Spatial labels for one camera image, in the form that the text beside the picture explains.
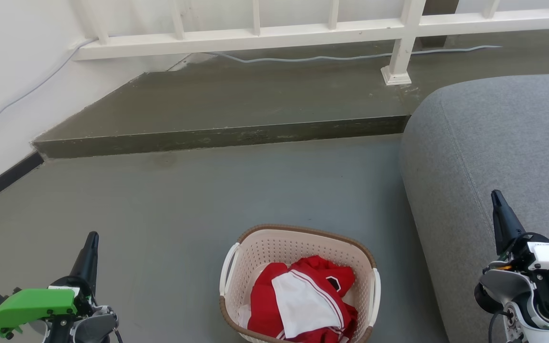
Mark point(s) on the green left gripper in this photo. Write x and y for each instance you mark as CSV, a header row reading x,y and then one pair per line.
x,y
31,305

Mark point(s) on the cream perforated laundry basket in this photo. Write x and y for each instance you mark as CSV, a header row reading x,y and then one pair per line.
x,y
274,247

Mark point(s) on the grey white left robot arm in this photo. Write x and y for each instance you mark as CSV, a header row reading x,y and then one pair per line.
x,y
88,328

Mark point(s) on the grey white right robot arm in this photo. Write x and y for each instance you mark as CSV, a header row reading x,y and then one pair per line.
x,y
513,288

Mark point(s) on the grey fabric sofa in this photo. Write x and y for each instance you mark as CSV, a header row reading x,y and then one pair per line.
x,y
493,143

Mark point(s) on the red and white garment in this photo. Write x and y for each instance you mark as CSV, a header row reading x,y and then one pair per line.
x,y
308,300

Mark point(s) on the white railing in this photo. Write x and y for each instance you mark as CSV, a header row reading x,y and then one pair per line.
x,y
255,40

